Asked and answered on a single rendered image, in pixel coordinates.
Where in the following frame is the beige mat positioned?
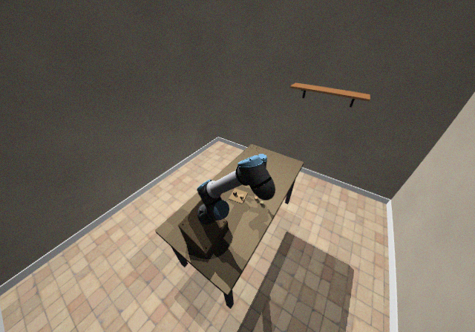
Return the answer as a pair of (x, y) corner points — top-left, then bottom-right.
(229, 189), (248, 204)

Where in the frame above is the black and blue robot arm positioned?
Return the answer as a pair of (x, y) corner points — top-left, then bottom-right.
(197, 154), (275, 224)

